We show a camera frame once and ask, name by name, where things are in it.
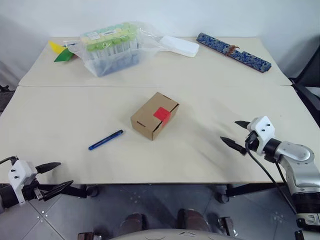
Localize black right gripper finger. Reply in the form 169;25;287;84
234;120;252;131
219;136;248;157

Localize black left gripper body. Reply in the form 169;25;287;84
21;179;51;202

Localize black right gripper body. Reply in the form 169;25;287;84
245;131;261;153

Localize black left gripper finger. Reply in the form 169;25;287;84
36;162;62;174
42;180;74;202

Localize blue pen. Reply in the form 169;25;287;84
87;129;124;151

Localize brown cardboard box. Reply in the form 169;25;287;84
130;91;181;142

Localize long blue patterned box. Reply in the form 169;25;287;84
196;32;273;75

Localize black table leg bar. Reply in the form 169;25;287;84
37;184;89;199

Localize black table caster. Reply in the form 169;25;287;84
85;184;100;199
216;185;231;204

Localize red tape square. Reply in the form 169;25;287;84
152;106;172;125

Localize dark brown rounded shape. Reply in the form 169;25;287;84
177;208;211;233
119;212;149;233

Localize white plastic tray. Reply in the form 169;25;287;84
159;35;200;59

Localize green paper wedge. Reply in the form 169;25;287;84
53;48;74;63

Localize yellow paper wedge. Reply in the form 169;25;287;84
47;40;66;55

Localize clear plastic bag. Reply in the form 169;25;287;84
67;21;167;78

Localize green-capped test tube rack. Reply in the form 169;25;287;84
81;22;140;76

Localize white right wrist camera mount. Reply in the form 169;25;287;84
246;116;276;157

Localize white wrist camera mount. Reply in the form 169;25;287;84
246;116;276;157
7;160;39;205

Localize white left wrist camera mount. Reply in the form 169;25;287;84
7;160;39;205

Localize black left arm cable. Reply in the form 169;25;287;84
0;155;19;166

